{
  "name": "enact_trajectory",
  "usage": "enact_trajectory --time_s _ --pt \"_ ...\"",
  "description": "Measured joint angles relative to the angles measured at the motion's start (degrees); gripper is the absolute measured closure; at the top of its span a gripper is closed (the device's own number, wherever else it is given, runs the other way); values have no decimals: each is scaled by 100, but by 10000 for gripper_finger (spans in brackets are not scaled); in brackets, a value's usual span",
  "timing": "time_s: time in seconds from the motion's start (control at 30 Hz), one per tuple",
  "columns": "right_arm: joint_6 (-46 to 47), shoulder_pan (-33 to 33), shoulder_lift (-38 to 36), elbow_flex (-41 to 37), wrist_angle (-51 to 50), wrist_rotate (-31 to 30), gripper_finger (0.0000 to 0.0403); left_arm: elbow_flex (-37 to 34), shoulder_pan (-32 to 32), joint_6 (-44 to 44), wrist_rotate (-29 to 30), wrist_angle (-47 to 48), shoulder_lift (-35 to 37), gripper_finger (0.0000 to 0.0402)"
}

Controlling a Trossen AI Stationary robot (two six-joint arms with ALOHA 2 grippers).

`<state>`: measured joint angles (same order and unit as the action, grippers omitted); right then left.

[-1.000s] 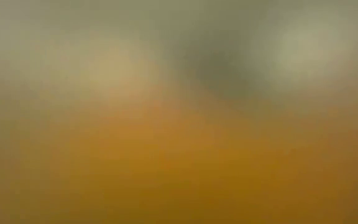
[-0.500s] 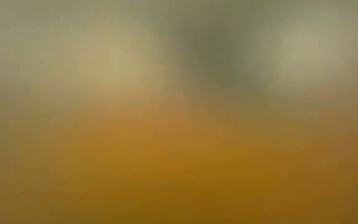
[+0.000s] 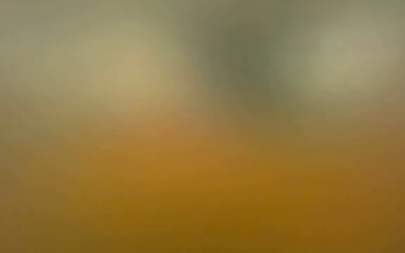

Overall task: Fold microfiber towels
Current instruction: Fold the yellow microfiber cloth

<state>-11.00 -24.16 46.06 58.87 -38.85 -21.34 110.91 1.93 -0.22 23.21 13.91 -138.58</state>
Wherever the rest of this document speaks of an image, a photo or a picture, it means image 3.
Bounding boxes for orange microfiber towel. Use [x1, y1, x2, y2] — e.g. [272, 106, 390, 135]
[12, 105, 405, 253]

